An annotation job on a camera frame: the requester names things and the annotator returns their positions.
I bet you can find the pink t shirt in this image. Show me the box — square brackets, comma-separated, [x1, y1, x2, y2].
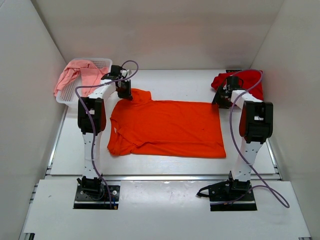
[53, 58, 111, 97]

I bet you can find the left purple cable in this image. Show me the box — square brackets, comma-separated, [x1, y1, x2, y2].
[74, 60, 140, 210]

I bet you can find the red folded t shirt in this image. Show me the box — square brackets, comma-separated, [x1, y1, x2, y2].
[211, 69, 264, 101]

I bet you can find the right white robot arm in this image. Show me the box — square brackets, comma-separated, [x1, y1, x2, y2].
[212, 75, 274, 200]

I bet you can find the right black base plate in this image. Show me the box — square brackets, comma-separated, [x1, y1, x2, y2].
[196, 179, 258, 212]

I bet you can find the purple cable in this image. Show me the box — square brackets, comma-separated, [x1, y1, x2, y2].
[209, 69, 291, 210]
[74, 60, 140, 210]

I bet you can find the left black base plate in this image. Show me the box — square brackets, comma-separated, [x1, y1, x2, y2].
[73, 184, 121, 210]

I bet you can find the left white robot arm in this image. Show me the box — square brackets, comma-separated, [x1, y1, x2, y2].
[74, 63, 134, 204]

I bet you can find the white plastic basket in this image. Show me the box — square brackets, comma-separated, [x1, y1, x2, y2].
[55, 57, 113, 106]

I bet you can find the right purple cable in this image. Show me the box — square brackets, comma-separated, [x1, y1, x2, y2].
[209, 69, 291, 210]

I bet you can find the orange t shirt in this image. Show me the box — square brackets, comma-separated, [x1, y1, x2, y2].
[107, 88, 227, 159]

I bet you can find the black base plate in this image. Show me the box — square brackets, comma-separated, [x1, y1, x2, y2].
[196, 179, 258, 212]
[73, 184, 121, 210]

